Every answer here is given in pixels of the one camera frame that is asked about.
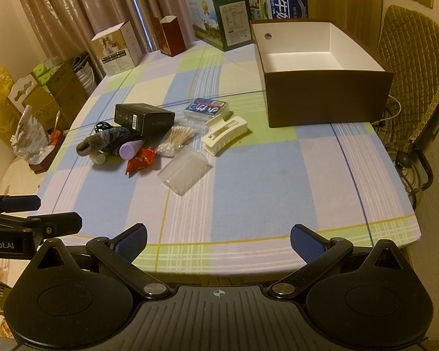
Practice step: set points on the beige curtain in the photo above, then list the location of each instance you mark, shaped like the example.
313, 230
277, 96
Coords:
77, 3

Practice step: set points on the small white bottle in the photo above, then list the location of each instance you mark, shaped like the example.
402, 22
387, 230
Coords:
98, 158

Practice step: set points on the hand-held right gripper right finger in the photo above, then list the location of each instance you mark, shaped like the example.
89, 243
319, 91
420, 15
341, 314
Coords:
307, 244

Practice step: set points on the black product box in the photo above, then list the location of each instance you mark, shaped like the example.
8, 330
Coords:
146, 119

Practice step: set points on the dark wooden tray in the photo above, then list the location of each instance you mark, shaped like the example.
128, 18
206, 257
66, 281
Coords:
45, 159

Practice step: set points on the green carton box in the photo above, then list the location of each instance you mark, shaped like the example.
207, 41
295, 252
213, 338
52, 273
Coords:
234, 22

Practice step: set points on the small brown cardboard box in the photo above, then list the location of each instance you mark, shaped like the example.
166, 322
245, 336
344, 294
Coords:
40, 109

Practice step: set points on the large brown cardboard box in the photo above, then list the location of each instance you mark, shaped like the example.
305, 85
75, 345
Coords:
67, 91

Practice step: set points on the small grey-white object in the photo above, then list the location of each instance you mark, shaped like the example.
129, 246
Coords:
95, 144

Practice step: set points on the blue tissue pack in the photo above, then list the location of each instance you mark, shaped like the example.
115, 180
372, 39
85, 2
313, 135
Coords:
205, 108

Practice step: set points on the white plastic bag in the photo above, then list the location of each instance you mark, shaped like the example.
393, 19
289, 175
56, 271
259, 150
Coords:
29, 135

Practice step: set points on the dark red paper bag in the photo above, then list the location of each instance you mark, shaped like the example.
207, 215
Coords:
172, 38

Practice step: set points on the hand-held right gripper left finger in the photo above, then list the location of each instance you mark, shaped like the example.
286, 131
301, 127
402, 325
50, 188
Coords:
131, 242

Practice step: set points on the stack of white bowls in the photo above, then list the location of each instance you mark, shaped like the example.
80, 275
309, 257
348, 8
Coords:
86, 75

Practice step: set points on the purple bottle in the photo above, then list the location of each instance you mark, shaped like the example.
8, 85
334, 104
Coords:
128, 150

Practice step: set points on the clear plastic container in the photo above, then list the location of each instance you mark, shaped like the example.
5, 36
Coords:
183, 172

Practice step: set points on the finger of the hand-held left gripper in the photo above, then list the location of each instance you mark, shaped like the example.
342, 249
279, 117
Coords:
58, 223
20, 203

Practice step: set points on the green tissue packs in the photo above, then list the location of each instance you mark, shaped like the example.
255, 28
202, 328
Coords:
47, 69

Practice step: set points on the bag of cotton swabs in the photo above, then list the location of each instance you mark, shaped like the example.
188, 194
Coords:
175, 139

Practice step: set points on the red snack packet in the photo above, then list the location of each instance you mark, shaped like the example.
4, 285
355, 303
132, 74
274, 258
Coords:
141, 161

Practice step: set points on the chair with quilted cover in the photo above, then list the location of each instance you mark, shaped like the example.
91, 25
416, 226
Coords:
413, 62

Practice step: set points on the white product box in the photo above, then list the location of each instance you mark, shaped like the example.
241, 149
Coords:
120, 55

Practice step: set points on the white hair claw clip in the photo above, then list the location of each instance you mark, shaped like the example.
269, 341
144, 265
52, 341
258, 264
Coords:
219, 140

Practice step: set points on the brown cardboard storage box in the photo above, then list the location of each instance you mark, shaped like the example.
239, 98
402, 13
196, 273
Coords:
325, 95

